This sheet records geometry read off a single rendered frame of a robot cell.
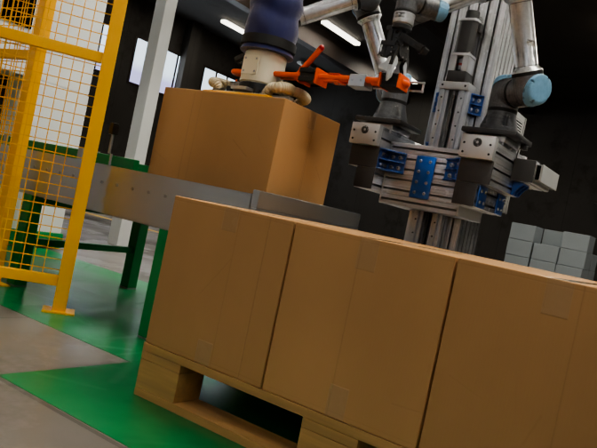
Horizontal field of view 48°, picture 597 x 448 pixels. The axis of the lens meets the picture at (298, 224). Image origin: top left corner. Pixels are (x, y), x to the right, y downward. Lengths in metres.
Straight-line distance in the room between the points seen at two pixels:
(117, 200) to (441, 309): 1.59
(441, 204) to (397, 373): 1.44
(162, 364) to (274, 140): 0.94
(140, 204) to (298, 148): 0.63
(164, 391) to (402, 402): 0.67
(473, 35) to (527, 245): 7.07
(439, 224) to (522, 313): 1.62
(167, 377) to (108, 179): 1.12
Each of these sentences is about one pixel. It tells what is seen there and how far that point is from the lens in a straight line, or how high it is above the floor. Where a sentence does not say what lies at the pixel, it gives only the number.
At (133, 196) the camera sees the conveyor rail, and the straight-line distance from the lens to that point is 2.59.
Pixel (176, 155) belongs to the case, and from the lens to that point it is 2.65.
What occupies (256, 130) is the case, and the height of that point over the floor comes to 0.82.
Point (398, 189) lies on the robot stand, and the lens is 2.88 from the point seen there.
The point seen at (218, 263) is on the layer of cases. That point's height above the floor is 0.40.
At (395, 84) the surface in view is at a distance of 2.36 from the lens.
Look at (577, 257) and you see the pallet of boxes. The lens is 9.73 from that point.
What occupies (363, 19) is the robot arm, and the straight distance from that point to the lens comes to 3.19.
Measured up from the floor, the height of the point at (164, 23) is 1.83.
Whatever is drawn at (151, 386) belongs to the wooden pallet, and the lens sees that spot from 1.84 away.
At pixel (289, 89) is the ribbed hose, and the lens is 2.56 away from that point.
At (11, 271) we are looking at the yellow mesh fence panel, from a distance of 2.72.
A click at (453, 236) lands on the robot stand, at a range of 2.96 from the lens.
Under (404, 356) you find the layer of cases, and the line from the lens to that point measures 1.41.
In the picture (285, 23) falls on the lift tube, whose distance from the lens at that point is 2.70.
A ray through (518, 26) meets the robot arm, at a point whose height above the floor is 1.41.
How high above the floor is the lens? 0.57
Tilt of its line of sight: 1 degrees down
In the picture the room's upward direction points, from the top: 12 degrees clockwise
